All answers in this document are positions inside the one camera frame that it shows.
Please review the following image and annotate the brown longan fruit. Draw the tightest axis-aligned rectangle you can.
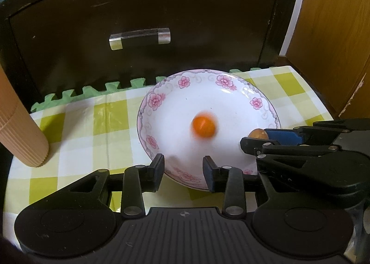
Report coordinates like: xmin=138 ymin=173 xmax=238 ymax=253
xmin=248 ymin=128 xmax=269 ymax=140

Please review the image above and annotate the orange cherry tomato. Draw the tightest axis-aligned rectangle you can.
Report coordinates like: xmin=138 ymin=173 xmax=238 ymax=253
xmin=191 ymin=112 xmax=218 ymax=139

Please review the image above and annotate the white floral ceramic plate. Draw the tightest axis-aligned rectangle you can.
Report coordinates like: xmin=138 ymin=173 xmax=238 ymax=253
xmin=137 ymin=70 xmax=281 ymax=191

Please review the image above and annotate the yellow checkered tablecloth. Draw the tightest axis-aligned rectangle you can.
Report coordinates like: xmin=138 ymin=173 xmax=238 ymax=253
xmin=3 ymin=66 xmax=331 ymax=242

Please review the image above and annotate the brown wooden wardrobe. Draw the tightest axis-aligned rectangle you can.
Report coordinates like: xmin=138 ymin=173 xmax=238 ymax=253
xmin=286 ymin=0 xmax=369 ymax=119

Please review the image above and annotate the green foam puzzle mat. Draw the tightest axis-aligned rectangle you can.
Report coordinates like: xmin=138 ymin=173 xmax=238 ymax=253
xmin=30 ymin=66 xmax=264 ymax=113

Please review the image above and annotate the pink ribbed cylinder case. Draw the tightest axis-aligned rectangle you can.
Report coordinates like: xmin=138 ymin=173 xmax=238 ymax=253
xmin=0 ymin=70 xmax=49 ymax=167

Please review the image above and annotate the dark wooden nightstand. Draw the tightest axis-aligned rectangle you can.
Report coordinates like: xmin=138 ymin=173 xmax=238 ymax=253
xmin=1 ymin=0 xmax=296 ymax=108

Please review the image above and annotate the silver drawer handle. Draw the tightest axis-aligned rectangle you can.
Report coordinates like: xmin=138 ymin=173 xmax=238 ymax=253
xmin=109 ymin=27 xmax=171 ymax=51

